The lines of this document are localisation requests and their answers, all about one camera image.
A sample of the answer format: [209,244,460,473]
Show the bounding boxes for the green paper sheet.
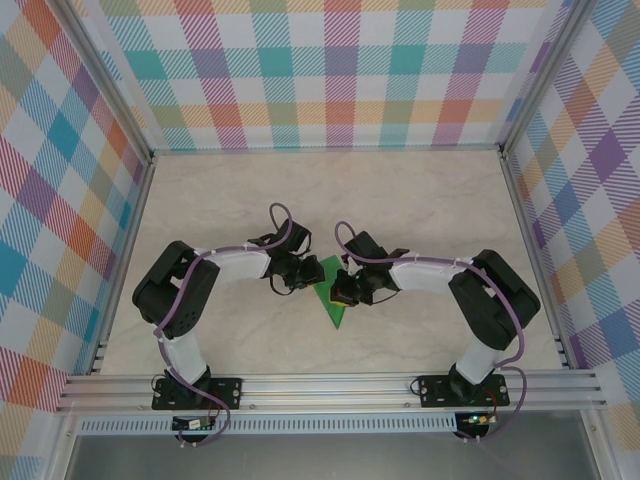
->
[311,254,349,331]

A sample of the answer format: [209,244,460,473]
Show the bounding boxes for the grey metal panel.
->
[63,432,601,480]

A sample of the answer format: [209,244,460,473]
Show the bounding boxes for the left small circuit board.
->
[171,417,217,431]

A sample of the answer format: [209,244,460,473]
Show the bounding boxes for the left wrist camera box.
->
[277,218,314,254]

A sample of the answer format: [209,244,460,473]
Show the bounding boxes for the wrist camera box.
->
[277,218,314,254]
[342,230,389,266]

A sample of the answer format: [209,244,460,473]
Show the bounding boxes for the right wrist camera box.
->
[342,230,389,266]

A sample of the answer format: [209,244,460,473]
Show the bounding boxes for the wide aluminium base rail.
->
[54,370,609,414]

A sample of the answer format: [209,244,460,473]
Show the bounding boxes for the aluminium back rail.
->
[149,144,504,156]

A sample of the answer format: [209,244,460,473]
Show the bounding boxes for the perforated cable tray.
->
[78,413,459,435]

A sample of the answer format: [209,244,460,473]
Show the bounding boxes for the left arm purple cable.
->
[152,202,301,448]

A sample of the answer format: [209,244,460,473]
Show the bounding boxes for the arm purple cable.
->
[152,202,301,448]
[333,220,532,445]

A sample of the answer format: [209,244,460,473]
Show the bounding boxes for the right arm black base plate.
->
[418,373,510,409]

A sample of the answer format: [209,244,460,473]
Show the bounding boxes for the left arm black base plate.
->
[151,375,245,411]

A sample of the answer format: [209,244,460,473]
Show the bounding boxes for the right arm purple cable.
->
[333,220,532,445]

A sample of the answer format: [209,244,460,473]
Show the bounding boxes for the aluminium side rail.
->
[499,147,571,371]
[85,154,157,376]

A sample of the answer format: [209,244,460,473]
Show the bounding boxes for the aluminium frame post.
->
[498,0,596,156]
[49,0,156,164]

